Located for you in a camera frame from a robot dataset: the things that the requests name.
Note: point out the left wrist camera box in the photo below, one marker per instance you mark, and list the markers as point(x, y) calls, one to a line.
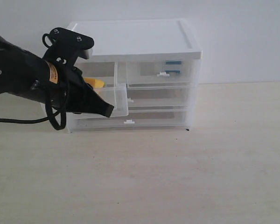
point(67, 43)

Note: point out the clear wide drawer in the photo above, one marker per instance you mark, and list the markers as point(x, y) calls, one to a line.
point(133, 120)
point(158, 97)

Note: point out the middle clear wide drawer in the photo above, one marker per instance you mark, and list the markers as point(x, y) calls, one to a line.
point(158, 97)

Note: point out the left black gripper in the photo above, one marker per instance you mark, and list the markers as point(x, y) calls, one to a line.
point(72, 93)

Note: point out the bottom clear wide drawer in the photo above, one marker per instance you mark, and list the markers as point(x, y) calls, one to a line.
point(133, 120)

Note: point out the blue bottle white cap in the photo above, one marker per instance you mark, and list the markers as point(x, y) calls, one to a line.
point(173, 67)

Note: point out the white plastic drawer cabinet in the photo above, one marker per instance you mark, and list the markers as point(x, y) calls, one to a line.
point(142, 41)

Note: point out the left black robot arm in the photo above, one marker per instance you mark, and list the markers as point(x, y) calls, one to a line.
point(52, 79)

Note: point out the yellow cheese wedge sponge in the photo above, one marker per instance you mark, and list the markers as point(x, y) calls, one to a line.
point(96, 84)

